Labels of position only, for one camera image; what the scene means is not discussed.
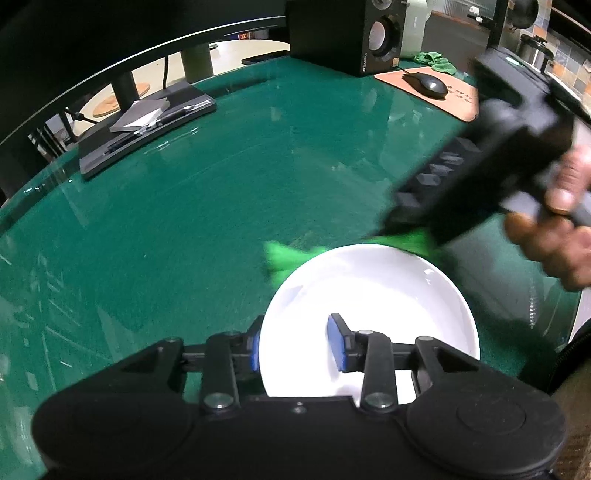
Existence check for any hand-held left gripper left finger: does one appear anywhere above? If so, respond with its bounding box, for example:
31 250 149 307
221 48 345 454
117 316 262 412

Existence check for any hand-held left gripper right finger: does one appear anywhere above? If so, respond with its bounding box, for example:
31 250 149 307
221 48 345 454
327 313 481 411

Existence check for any white bowl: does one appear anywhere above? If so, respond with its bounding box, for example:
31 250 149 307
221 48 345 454
259 244 481 407

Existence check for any green cleaning cloth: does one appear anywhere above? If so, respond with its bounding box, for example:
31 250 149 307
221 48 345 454
264 231 437 282

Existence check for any person's right hand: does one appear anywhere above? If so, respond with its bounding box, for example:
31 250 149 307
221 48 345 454
503 147 591 292

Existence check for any tan mouse pad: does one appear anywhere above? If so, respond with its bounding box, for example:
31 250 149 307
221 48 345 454
373 65 481 123

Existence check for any black computer mouse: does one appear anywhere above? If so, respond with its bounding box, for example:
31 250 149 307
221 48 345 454
403 71 450 99

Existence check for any small crumpled green cloth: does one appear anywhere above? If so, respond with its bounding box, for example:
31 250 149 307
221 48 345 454
412 51 458 75

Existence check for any steel pot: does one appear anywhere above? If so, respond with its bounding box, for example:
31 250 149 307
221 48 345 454
519 32 555 70

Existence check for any white humidifier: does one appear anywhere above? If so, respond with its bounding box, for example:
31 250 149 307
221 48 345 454
399 0 432 60

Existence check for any black wooden speaker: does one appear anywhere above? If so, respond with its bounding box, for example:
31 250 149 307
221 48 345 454
355 0 407 77

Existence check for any black flat device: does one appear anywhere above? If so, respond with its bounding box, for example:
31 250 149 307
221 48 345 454
241 52 289 64

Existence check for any black pen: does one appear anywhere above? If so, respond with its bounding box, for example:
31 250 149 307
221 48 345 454
105 105 195 155

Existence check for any black monitor stand base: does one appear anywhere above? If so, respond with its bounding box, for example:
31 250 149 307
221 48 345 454
78 83 218 180

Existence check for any grey notepad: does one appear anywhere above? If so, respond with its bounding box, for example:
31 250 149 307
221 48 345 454
109 98 171 134

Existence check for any round wooden board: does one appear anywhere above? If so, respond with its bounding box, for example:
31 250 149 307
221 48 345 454
91 80 152 118

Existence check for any black computer monitor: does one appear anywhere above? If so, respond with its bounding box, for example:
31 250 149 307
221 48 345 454
0 0 289 148

